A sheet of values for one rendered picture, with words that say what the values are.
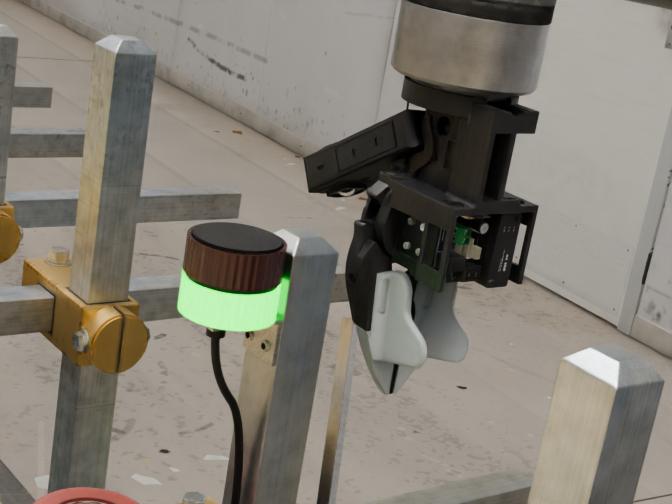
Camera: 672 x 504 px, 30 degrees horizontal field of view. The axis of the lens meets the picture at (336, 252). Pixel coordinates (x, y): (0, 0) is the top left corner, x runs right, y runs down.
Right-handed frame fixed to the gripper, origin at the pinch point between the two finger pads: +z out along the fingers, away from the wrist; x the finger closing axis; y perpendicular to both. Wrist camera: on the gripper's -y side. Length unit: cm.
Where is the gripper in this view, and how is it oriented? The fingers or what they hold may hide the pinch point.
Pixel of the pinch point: (384, 370)
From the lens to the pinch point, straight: 84.6
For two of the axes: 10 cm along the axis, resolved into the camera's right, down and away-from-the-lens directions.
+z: -1.6, 9.4, 3.0
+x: 7.9, -0.6, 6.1
